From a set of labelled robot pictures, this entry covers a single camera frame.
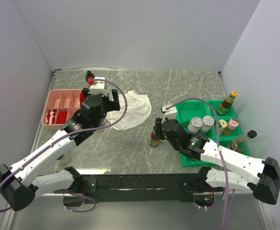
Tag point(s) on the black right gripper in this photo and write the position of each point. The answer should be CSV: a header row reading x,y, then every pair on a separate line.
x,y
158,129

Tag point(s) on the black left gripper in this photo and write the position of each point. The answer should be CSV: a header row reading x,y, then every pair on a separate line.
x,y
112,105

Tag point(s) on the black cap spice jar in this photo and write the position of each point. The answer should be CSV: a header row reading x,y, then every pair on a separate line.
x,y
90,74

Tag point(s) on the silver lid blue label jar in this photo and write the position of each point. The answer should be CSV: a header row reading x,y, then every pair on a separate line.
x,y
207,123

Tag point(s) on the red sauce bottle yellow cap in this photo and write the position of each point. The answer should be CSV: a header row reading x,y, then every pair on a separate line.
x,y
227,103

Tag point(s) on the pink lid spice jar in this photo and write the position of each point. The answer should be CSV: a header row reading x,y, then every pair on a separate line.
x,y
232,124

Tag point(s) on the dark sauce bottle black cap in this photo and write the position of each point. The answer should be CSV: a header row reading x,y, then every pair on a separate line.
x,y
242,142

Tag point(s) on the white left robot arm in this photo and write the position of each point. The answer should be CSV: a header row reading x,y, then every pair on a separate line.
x,y
21,182

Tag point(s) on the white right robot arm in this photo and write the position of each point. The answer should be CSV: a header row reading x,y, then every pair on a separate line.
x,y
257,176

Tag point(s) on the green compartment bin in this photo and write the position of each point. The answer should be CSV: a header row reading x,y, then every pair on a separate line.
x,y
189,109

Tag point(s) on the red packet front compartment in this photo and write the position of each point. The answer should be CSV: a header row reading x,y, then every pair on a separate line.
x,y
62,117

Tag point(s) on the white crumpled cloth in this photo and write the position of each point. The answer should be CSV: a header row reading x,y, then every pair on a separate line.
x,y
138,111

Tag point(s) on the red white striped packet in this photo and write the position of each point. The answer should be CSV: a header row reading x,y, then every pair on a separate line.
x,y
51,117

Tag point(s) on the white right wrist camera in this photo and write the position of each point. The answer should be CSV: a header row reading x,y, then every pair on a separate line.
x,y
169,112

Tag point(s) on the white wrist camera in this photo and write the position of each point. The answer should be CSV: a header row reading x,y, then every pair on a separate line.
x,y
97,85
169,112

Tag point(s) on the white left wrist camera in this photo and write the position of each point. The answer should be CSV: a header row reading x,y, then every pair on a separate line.
x,y
97,85

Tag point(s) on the black front mounting rail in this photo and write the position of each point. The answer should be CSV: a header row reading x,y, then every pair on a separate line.
x,y
143,187

